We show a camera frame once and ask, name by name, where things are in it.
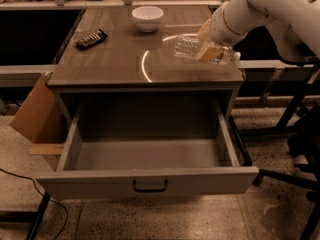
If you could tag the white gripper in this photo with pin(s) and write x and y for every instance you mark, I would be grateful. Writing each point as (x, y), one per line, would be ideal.
(220, 28)

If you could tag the clear plastic water bottle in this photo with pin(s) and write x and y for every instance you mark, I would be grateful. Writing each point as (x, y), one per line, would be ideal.
(204, 51)

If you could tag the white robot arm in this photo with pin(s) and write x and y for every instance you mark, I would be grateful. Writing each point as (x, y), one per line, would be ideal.
(289, 22)

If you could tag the grey wooden cabinet counter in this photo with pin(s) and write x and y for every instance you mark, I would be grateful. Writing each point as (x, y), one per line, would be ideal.
(131, 60)

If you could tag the grey open top drawer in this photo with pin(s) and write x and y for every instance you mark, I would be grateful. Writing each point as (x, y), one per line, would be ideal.
(115, 139)

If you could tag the white ceramic bowl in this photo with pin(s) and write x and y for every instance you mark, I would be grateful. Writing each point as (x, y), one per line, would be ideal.
(147, 18)

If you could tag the dark snack packet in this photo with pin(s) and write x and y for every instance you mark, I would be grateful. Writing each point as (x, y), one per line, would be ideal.
(91, 40)

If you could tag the black office chair base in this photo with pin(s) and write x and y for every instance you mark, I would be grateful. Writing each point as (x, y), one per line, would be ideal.
(306, 142)

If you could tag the brown cardboard box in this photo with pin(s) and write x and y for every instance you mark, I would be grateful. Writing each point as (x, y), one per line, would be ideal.
(40, 120)

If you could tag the black metal stand leg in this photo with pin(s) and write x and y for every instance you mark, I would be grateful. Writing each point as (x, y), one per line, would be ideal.
(33, 218)

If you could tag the black drawer handle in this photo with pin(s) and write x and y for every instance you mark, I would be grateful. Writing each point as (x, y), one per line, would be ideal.
(149, 187)

